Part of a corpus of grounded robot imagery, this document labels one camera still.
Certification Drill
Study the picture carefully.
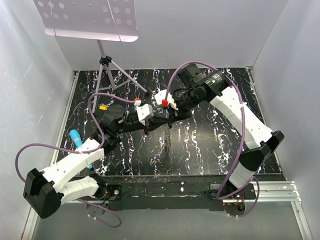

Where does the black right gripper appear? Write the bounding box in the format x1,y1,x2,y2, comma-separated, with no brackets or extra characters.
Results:
167,87,204,125

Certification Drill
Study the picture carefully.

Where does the chain of silver keyrings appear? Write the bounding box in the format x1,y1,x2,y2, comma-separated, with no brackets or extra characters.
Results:
164,127,173,150

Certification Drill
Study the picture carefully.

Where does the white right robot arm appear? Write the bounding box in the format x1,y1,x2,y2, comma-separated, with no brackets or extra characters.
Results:
154,61,285,199

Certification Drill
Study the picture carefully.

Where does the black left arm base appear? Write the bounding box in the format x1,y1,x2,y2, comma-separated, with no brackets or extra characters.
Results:
100,184,123,207

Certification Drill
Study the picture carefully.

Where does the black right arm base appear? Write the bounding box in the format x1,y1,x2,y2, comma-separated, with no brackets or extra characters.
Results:
203,182,260,219

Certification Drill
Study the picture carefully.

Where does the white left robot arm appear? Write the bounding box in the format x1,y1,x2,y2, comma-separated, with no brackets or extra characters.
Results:
23,103,169,219

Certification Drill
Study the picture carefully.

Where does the yellow key tag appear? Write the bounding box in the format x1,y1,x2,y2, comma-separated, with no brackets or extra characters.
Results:
98,104,109,111

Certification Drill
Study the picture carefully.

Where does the cyan blue marker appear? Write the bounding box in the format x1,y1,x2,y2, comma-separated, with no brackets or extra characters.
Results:
69,129,95,171

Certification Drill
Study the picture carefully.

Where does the white music stand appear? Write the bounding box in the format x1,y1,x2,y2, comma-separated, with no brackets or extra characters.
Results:
32,0,151,118

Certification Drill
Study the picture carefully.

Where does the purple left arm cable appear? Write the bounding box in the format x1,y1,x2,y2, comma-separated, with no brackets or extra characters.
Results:
14,92,141,228

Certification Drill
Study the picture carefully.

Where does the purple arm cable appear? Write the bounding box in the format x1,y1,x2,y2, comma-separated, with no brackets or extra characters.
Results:
14,92,141,228
164,61,261,218

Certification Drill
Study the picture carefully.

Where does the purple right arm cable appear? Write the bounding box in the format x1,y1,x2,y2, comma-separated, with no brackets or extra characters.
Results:
164,61,261,218

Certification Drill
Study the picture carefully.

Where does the aluminium frame rail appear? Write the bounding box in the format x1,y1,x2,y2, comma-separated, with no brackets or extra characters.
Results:
47,71,80,176

